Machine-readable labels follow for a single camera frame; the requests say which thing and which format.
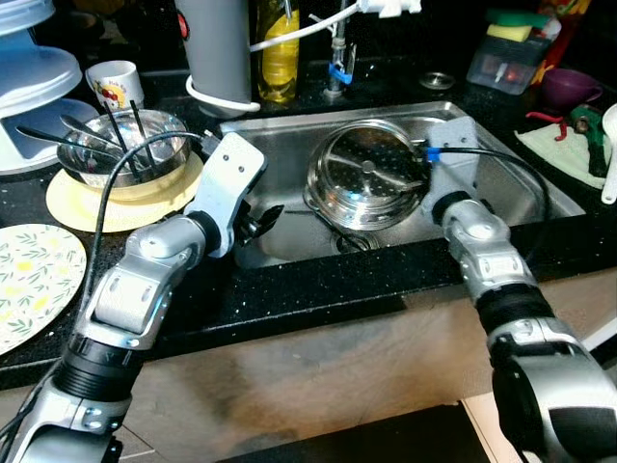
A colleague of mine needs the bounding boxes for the pale green cloth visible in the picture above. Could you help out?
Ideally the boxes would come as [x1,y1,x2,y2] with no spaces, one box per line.
[516,121,617,189]

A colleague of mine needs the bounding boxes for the red yellow snack bag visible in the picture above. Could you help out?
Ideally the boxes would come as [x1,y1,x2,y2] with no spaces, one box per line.
[535,0,594,88]

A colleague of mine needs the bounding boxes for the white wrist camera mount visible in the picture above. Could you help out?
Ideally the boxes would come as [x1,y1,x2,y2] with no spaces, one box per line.
[424,116,481,208]
[183,133,268,259]

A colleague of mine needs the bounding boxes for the stainless steel sink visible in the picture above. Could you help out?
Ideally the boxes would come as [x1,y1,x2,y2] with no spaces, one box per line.
[220,101,587,269]

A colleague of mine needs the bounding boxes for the white mug with cartoon print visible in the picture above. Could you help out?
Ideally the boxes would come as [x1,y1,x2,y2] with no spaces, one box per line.
[85,61,146,112]

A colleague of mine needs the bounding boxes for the red handled tool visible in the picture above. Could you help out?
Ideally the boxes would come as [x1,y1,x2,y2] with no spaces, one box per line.
[525,109,575,141]

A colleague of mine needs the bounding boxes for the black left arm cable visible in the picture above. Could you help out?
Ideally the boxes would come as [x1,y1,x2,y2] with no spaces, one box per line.
[82,130,211,290]

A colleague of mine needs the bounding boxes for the green black handled tool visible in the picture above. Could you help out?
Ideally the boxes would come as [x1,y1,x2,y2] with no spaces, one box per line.
[569,104,613,179]

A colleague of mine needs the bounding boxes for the grey electric kettle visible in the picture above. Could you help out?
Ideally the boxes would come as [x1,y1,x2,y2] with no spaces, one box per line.
[174,0,254,112]

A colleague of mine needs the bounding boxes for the black floor mat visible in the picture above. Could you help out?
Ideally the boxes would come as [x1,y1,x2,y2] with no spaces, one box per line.
[222,405,493,463]

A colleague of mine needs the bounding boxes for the metal faucet with blue tape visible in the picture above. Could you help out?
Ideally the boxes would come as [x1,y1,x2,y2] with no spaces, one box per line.
[323,0,358,97]

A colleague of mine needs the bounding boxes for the small round metal ring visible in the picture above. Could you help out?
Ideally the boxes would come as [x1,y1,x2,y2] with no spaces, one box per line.
[419,72,456,91]

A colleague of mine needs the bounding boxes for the floral print plate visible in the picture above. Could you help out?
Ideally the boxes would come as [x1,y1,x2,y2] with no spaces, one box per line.
[0,224,88,356]

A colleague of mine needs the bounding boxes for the brown kitchen cabinet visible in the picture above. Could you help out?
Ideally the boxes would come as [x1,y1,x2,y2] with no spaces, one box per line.
[0,265,617,463]

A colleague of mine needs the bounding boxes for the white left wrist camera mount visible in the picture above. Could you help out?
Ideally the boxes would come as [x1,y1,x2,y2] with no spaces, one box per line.
[183,133,268,259]

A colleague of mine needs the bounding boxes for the purple cup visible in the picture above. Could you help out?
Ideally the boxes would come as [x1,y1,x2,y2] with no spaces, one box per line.
[540,68,604,109]

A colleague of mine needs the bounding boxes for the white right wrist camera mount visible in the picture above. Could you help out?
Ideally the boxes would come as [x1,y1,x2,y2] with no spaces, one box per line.
[424,116,481,208]

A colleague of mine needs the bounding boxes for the steel spoon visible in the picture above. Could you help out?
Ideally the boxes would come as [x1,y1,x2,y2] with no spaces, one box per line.
[14,125,107,155]
[60,114,121,146]

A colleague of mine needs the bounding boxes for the white power cable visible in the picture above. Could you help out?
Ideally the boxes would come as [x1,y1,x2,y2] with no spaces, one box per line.
[183,0,425,119]

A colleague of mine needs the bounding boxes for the yellow oil bottle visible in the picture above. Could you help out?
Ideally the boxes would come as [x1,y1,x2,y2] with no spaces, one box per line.
[255,0,302,104]

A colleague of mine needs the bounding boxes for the shiny round steel bowl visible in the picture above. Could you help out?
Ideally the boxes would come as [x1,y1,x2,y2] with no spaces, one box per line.
[56,109,189,189]

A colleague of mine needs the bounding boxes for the yellow plate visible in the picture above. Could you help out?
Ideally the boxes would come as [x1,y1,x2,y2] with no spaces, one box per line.
[45,150,203,232]

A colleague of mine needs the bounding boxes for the green yellow sponge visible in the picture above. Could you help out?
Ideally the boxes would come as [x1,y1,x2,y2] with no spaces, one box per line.
[485,10,550,44]

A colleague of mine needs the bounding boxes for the black cable with blue clip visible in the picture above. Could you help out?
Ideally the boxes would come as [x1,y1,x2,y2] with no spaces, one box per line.
[422,143,552,225]

